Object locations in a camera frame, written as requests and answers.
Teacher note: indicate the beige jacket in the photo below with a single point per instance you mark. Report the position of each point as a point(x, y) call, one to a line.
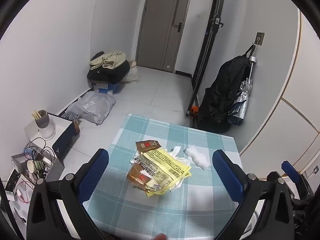
point(110, 58)

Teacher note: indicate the white wardrobe with wooden trim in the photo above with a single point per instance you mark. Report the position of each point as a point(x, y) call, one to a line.
point(285, 92)

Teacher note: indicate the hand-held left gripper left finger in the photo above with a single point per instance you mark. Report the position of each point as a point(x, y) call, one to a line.
point(93, 175)

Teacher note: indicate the teal checkered tablecloth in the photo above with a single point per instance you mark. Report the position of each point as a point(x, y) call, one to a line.
point(160, 212)

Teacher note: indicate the grey plastic mailer bag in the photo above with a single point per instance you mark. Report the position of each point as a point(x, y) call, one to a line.
point(90, 107)

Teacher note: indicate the silver folded umbrella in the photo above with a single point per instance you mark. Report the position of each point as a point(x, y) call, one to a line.
point(241, 102)

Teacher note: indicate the grey cup with chopsticks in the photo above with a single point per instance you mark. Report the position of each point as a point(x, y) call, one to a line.
point(42, 121)

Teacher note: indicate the large brown packet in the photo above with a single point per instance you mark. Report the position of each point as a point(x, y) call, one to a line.
point(137, 177)

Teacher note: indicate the yellow snack packet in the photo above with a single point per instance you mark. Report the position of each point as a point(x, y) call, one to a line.
point(166, 165)

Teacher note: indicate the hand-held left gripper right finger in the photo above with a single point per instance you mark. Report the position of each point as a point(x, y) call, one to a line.
point(227, 176)

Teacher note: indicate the metal wall hook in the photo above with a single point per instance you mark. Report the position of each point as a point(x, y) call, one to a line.
point(260, 38)

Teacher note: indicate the black jacket on hook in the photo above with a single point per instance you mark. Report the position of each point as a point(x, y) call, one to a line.
point(222, 95)

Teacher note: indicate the blue storage box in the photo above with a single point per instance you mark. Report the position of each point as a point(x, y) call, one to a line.
point(112, 87)

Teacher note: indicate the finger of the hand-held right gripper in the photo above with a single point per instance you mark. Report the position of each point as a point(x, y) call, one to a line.
point(289, 168)

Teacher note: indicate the small brown sachet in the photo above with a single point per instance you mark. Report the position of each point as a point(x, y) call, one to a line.
point(147, 146)

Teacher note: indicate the cream tote bag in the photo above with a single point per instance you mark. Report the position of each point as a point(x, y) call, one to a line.
point(132, 76)

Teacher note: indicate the dark blue box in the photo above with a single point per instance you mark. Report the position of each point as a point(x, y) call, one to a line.
point(66, 140)

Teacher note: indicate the paper cup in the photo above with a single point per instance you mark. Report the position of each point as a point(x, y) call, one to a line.
point(33, 167)

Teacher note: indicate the grey perforated box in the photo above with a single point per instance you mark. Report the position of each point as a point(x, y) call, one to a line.
point(55, 170)

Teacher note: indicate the black clothing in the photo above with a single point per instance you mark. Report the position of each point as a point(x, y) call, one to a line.
point(110, 73)

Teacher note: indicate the black folded tripod stand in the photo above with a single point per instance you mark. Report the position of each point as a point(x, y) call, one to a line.
point(205, 55)

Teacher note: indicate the wall socket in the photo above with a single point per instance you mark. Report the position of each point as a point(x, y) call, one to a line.
point(315, 170)

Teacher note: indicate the white tissue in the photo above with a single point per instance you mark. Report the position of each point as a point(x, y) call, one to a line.
point(198, 157)
point(176, 151)

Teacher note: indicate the grey door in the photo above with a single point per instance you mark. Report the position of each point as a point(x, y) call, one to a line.
point(162, 27)

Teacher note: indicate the white jar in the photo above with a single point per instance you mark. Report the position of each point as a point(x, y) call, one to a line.
point(47, 132)

